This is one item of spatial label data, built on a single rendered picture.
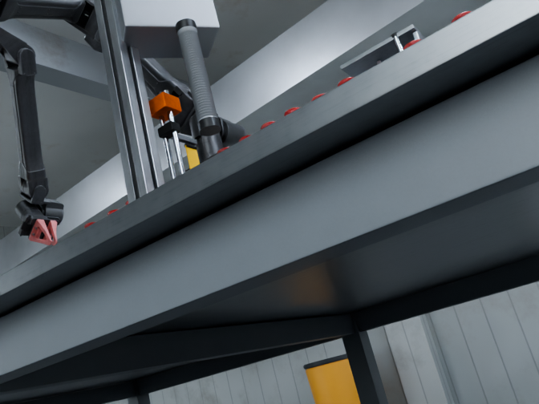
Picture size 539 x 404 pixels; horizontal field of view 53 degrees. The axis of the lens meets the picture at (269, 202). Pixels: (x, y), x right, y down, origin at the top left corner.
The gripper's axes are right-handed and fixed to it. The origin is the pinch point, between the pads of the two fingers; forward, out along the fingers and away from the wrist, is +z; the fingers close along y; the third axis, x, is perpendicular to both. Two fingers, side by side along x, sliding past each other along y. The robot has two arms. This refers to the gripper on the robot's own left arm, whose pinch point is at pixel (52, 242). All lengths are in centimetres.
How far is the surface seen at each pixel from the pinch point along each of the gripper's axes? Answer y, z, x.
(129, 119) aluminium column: -26, 47, -50
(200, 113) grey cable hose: -20, 56, -57
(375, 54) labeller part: -2, 68, -78
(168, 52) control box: -17, 37, -62
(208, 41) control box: -12, 41, -67
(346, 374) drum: 269, -12, 99
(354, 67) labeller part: -2, 66, -74
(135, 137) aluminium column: -26, 50, -48
